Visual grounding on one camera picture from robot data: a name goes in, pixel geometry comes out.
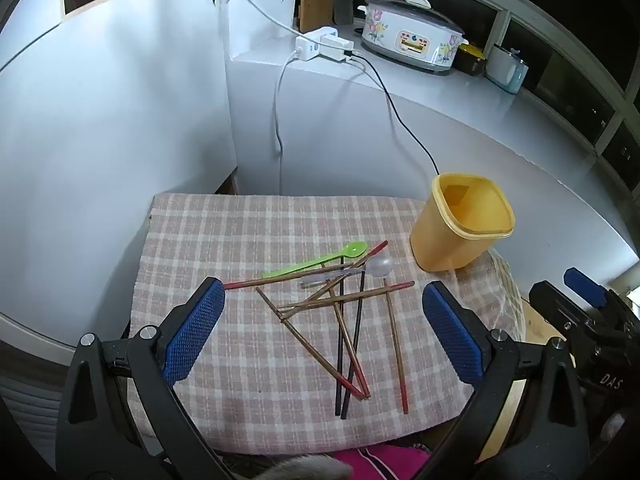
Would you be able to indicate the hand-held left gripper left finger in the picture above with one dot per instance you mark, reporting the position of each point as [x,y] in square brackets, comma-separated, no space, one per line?
[195,330]

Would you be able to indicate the white power strip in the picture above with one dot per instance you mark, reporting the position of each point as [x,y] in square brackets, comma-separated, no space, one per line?
[320,46]

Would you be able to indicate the white lace cloth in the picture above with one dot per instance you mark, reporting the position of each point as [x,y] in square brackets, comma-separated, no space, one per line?
[507,285]

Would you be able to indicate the yellow plastic container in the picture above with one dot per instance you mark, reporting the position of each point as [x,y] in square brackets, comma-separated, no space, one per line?
[450,240]

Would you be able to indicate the pink checked cloth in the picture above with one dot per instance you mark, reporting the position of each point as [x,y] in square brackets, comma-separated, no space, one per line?
[225,220]

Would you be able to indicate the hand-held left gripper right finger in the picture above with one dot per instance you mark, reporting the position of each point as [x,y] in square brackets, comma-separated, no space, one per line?
[450,330]

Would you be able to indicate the black chopstick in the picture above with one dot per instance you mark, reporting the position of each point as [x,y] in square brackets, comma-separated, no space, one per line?
[356,330]
[340,360]

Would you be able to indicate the black pot with yellow lid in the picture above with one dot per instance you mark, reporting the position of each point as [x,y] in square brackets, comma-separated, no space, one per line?
[470,62]

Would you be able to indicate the grey furry object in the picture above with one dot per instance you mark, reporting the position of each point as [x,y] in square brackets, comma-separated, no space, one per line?
[310,470]

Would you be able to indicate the grey ribbed panel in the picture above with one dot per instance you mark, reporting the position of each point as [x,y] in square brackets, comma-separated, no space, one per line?
[30,410]

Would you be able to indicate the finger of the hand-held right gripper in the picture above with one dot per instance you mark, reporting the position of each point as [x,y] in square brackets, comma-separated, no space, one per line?
[550,302]
[582,280]

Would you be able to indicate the green plastic spoon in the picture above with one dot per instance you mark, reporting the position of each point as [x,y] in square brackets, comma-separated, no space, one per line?
[356,249]

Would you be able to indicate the grey chopping board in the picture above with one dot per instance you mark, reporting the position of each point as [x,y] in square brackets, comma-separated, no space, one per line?
[344,0]

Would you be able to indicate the white and blue mug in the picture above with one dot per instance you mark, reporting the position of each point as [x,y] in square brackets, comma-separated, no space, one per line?
[505,70]

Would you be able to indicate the pink garment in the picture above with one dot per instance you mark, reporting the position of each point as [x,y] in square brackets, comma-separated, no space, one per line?
[385,462]

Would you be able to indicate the white-framed window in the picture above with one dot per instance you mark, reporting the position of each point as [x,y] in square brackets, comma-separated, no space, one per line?
[502,20]

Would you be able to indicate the clear plastic spoon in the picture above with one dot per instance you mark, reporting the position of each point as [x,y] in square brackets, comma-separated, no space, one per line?
[382,265]

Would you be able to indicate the floral white slow cooker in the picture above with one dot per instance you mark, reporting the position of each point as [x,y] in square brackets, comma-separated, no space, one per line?
[410,35]

